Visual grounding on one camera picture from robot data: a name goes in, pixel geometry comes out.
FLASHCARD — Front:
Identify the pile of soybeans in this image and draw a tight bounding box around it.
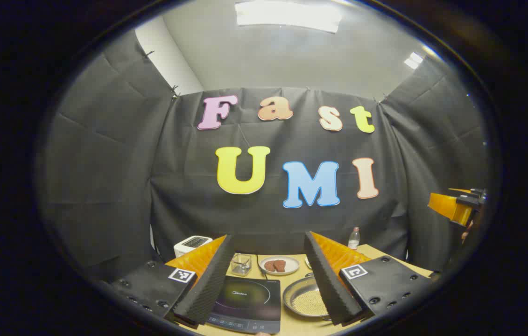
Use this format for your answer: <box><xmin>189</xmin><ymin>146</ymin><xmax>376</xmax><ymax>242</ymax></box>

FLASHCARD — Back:
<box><xmin>292</xmin><ymin>289</ymin><xmax>329</xmax><ymax>316</ymax></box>

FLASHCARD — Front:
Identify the black induction cooktop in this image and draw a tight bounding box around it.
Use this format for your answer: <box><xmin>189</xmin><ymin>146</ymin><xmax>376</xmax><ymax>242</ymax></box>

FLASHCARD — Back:
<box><xmin>207</xmin><ymin>275</ymin><xmax>282</xmax><ymax>334</ymax></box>

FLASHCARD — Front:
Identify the small ceiling light panel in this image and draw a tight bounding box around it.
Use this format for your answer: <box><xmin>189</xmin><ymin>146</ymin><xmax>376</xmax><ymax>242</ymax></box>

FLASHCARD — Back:
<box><xmin>404</xmin><ymin>52</ymin><xmax>425</xmax><ymax>70</ymax></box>

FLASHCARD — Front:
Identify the white toaster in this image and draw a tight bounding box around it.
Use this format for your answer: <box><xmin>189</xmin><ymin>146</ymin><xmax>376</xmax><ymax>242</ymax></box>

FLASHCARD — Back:
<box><xmin>173</xmin><ymin>236</ymin><xmax>213</xmax><ymax>258</ymax></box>

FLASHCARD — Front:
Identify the large ceiling light panel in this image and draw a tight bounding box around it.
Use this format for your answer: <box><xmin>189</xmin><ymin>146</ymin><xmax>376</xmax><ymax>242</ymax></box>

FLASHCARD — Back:
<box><xmin>235</xmin><ymin>0</ymin><xmax>342</xmax><ymax>33</ymax></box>

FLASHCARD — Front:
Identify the wire mesh utensil holder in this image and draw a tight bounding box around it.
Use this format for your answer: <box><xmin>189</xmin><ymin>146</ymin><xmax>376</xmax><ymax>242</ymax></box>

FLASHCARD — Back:
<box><xmin>231</xmin><ymin>253</ymin><xmax>252</xmax><ymax>277</ymax></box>

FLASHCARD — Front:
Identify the steel pot with black handles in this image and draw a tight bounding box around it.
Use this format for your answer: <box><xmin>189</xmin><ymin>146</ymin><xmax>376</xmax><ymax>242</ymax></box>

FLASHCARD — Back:
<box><xmin>282</xmin><ymin>273</ymin><xmax>334</xmax><ymax>321</ymax></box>

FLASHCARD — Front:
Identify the black backdrop cloth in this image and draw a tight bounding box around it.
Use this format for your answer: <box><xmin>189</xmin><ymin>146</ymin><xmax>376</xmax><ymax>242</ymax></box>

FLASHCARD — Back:
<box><xmin>40</xmin><ymin>28</ymin><xmax>493</xmax><ymax>290</ymax></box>

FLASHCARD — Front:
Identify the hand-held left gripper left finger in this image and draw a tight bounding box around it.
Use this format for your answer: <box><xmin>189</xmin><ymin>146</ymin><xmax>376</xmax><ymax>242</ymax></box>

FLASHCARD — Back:
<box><xmin>105</xmin><ymin>234</ymin><xmax>236</xmax><ymax>327</ymax></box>

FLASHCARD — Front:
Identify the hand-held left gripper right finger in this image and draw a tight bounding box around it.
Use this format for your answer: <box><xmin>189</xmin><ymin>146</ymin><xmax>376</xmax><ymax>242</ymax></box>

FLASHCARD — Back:
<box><xmin>304</xmin><ymin>231</ymin><xmax>435</xmax><ymax>326</ymax></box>

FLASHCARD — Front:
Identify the white round plate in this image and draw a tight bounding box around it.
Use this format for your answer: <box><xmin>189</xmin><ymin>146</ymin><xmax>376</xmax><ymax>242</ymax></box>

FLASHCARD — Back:
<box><xmin>259</xmin><ymin>256</ymin><xmax>300</xmax><ymax>276</ymax></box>

